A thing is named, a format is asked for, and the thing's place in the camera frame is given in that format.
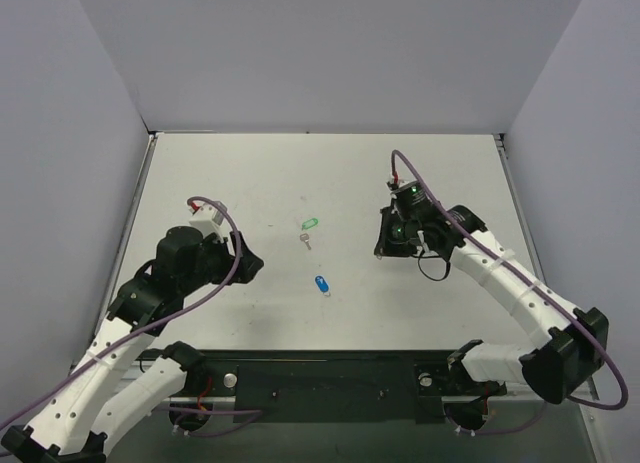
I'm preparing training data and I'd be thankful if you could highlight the silver key on table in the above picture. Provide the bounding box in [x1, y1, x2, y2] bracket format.
[299, 233, 312, 251]

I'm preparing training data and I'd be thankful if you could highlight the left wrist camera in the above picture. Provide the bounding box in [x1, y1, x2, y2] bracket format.
[188, 200, 227, 242]

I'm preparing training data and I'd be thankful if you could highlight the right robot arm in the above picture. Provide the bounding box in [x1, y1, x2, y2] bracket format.
[374, 180, 609, 404]

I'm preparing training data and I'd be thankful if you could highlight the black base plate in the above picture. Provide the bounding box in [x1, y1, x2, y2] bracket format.
[87, 348, 571, 426]

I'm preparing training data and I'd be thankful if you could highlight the blue key tag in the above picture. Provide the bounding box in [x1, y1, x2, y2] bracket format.
[315, 275, 330, 294]

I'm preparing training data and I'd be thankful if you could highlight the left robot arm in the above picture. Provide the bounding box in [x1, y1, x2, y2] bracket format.
[1, 226, 264, 462]

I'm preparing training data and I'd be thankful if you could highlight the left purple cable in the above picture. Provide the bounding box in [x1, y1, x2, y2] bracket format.
[0, 195, 263, 438]

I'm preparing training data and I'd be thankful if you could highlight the green key tag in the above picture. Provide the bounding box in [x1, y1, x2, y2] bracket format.
[301, 218, 319, 231]

